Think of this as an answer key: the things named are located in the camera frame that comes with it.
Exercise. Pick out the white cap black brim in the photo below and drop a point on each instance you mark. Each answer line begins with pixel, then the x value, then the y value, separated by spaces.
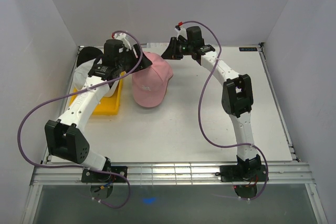
pixel 81 74

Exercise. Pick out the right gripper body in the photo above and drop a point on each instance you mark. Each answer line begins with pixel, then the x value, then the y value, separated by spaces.
pixel 185 48

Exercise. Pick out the aluminium front rail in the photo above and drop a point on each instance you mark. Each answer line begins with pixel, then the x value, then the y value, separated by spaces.
pixel 173 174

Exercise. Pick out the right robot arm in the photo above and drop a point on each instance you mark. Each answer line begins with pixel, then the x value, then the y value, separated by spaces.
pixel 237 99

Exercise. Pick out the paper label strip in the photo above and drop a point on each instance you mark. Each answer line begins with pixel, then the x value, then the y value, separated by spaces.
pixel 157 45

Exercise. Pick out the yellow plastic bin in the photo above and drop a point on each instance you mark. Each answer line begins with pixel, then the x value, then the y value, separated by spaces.
pixel 110 103

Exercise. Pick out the pink cap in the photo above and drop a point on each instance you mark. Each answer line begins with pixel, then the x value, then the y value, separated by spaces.
pixel 149 85

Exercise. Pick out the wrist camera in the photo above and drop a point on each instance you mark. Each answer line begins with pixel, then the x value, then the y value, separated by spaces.
pixel 121 42
pixel 181 32

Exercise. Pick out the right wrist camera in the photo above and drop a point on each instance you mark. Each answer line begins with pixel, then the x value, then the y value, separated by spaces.
pixel 181 32

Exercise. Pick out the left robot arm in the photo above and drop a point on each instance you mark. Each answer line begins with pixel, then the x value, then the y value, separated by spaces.
pixel 65 136

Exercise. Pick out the black cap white NY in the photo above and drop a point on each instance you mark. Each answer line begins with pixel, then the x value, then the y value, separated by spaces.
pixel 87 56

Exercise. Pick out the black corner label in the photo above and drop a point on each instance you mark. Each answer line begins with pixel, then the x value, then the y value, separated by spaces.
pixel 246 49

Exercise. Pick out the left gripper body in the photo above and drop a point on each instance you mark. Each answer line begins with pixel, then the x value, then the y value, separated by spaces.
pixel 126 63

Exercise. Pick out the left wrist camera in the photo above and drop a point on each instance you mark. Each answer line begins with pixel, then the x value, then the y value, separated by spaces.
pixel 121 42

